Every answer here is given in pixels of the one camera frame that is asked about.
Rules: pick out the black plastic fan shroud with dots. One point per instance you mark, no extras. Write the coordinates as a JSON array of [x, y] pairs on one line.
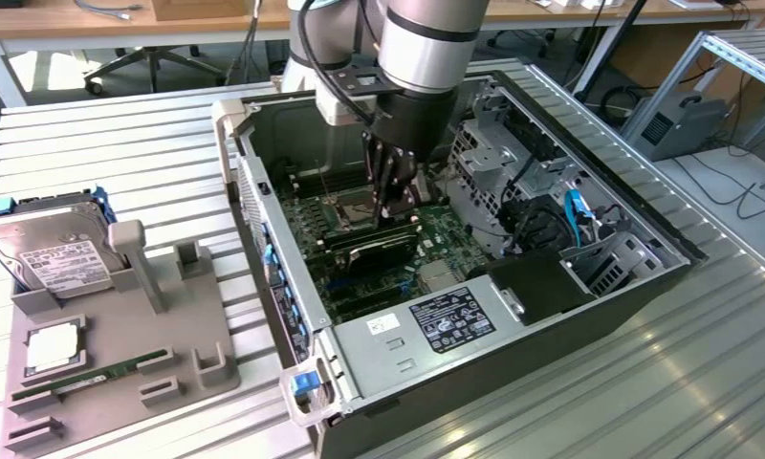
[[536, 287]]

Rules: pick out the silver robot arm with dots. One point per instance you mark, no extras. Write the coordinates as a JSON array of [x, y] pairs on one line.
[[426, 43]]

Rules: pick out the wooden desk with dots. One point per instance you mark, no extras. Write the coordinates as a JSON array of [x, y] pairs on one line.
[[676, 16], [37, 24]]

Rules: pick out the silver chipset heat sink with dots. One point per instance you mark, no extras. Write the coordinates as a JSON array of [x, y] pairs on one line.
[[438, 276]]

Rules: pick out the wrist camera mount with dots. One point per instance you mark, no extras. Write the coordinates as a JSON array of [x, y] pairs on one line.
[[357, 86]]

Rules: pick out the thin locking lever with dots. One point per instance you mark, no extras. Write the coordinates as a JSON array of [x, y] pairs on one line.
[[324, 181]]

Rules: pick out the green motherboard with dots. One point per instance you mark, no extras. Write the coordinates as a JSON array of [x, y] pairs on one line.
[[449, 241]]

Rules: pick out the silver hard disk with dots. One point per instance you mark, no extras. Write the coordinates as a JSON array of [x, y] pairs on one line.
[[57, 253]]

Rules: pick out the black expansion slot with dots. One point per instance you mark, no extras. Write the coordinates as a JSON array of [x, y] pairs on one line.
[[366, 295], [373, 306]]

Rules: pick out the brown cardboard box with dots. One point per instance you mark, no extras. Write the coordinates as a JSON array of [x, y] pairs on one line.
[[197, 9]]

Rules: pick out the green RAM stick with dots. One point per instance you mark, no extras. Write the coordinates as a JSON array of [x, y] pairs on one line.
[[369, 236], [124, 367]]

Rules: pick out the graphics card with black cooler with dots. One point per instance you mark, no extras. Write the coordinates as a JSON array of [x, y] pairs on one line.
[[382, 253]]

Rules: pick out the grey plastic parts rack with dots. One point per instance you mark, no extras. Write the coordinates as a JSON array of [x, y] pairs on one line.
[[114, 330]]

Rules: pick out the grey power supply unit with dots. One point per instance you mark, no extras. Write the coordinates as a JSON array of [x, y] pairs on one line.
[[382, 354]]

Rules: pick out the black office chair base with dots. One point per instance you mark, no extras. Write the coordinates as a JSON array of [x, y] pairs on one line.
[[538, 36]]

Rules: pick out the silver CPU chip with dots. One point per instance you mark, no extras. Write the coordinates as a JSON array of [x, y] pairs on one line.
[[53, 346]]

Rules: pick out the open black PC case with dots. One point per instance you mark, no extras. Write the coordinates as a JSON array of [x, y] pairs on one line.
[[612, 311]]

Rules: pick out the grey office chair base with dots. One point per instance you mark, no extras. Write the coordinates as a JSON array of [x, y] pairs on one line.
[[154, 55]]

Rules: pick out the CPU socket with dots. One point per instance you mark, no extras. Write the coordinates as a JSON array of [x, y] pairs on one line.
[[353, 212]]

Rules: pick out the blue case latch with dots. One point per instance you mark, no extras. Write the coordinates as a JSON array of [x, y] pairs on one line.
[[304, 385]]

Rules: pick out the aluminium frame table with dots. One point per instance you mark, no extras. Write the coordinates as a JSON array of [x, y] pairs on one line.
[[740, 45]]

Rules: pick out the black slanted pole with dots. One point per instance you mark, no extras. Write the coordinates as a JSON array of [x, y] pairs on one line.
[[613, 45]]

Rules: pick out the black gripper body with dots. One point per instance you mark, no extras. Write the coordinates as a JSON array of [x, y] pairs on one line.
[[414, 119]]

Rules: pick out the metal drive cage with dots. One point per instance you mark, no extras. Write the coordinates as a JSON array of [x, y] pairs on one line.
[[490, 158]]

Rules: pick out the grey controller box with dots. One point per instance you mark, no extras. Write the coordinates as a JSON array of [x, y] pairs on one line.
[[682, 129]]

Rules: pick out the metal disk bay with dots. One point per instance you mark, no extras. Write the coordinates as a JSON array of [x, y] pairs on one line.
[[605, 272]]

